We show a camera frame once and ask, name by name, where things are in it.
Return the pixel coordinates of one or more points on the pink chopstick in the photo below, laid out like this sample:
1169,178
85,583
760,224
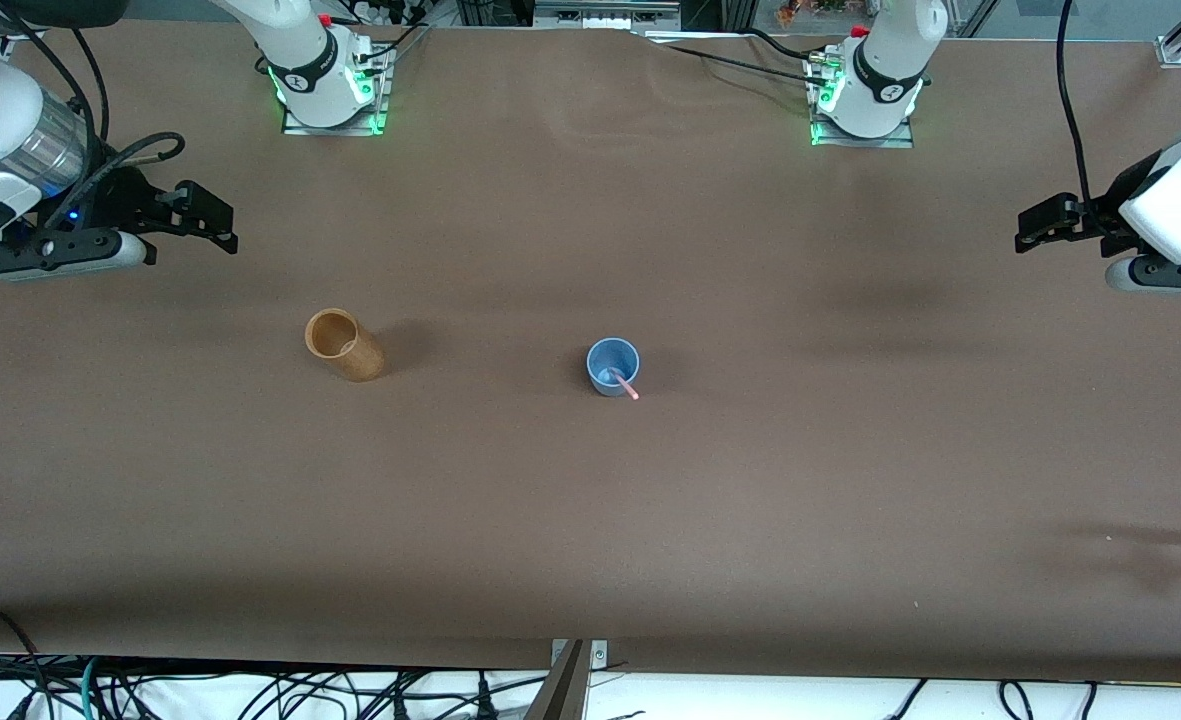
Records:
628,388

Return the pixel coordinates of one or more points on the power strip with plugs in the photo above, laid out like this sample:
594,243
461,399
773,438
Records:
385,12

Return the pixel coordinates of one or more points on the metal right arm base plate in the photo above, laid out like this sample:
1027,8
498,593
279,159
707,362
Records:
382,100

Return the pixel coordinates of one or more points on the orange clutter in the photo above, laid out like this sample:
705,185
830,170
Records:
815,10

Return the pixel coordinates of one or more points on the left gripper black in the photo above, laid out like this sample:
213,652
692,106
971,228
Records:
1102,212

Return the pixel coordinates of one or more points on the bamboo chopstick holder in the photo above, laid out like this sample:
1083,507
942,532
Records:
358,362

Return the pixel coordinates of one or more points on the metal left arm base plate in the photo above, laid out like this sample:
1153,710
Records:
865,142

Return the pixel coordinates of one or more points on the blue cup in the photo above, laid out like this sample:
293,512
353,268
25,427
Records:
598,375

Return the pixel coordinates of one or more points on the small metal bracket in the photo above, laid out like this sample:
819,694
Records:
598,652

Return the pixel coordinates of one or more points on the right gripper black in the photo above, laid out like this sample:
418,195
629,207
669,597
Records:
122,203

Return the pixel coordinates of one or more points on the grey metal box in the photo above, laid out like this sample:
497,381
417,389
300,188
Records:
605,14

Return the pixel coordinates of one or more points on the dark camera stand leg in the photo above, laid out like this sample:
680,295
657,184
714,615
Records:
562,695

